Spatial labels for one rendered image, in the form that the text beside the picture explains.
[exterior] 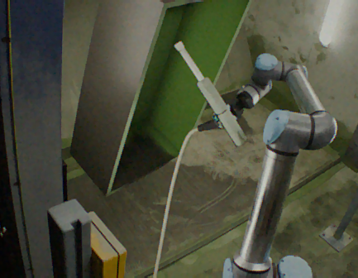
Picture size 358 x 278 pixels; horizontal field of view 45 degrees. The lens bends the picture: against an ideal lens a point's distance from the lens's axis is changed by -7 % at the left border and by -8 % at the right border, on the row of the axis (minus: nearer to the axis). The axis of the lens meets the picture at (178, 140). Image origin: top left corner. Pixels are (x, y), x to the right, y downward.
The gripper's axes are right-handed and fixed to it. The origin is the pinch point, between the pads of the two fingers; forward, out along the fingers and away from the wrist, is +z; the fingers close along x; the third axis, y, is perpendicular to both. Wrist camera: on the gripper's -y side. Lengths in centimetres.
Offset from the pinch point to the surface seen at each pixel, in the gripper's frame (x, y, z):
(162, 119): -1, 91, -37
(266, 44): -9, 128, -202
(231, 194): -75, 103, -63
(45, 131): 36, -20, 73
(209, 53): 22, 33, -45
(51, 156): 29, -14, 73
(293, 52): -24, 100, -198
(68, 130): 22, 157, -9
